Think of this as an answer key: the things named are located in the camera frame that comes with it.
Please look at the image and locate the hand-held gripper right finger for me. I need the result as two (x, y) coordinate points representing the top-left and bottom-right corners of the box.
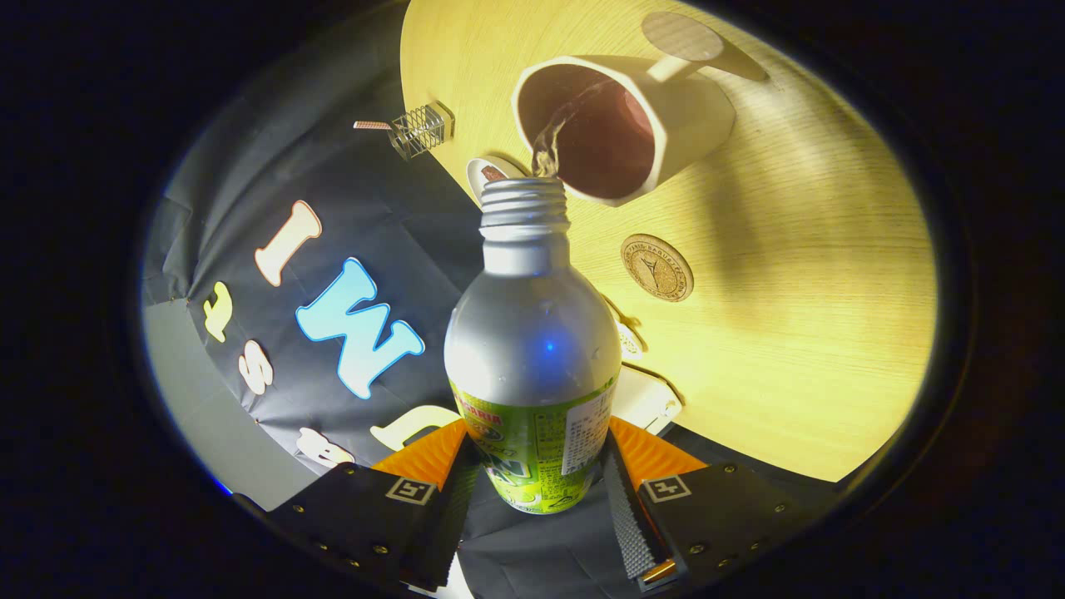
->
(601, 416), (820, 593)

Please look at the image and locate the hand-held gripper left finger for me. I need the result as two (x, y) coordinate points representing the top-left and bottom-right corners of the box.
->
(233, 418), (482, 593)

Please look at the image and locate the silver bottle with green label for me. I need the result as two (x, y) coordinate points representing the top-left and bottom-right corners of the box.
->
(443, 177), (622, 515)

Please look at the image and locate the round cork coaster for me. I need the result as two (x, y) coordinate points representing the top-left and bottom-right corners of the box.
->
(621, 234), (695, 303)

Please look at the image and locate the beige cup with handle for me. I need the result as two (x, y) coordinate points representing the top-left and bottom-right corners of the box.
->
(511, 12), (770, 207)

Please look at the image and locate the white toaster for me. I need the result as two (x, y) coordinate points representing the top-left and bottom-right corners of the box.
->
(612, 364), (683, 435)

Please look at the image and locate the white divided dish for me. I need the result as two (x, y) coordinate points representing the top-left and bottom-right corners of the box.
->
(612, 299), (648, 359)

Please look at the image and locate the light wooden table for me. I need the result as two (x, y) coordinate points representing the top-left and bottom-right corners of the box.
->
(399, 0), (939, 483)

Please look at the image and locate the white oval plate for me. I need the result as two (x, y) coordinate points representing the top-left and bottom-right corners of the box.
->
(466, 156), (529, 205)

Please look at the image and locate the black backdrop cloth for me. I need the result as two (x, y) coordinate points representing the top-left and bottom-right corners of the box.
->
(141, 17), (841, 599)

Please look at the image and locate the wire mesh holder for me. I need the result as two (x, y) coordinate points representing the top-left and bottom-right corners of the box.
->
(389, 101), (455, 161)

